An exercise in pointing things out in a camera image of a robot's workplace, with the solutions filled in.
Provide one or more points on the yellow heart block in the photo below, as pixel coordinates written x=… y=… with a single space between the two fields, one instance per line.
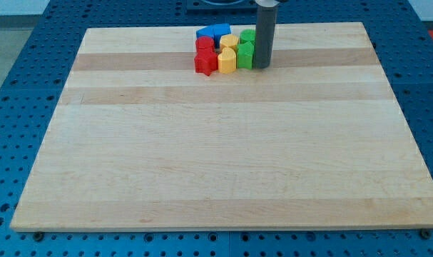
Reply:
x=227 y=61

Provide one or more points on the red star block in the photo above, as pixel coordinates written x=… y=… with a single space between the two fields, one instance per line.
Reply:
x=206 y=62

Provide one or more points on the yellow hexagon block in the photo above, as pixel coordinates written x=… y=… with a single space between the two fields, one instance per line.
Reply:
x=229 y=41

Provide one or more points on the green star block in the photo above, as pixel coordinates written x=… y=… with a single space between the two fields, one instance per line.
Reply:
x=245 y=55

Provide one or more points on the green cylinder block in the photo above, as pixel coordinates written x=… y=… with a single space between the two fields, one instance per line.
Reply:
x=247 y=35

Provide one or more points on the red cylinder block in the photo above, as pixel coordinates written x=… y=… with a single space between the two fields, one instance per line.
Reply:
x=204 y=44

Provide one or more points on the wooden board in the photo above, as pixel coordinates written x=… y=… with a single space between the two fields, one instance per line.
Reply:
x=141 y=142

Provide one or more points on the blue cube block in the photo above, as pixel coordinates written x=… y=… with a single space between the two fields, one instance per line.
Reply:
x=220 y=30

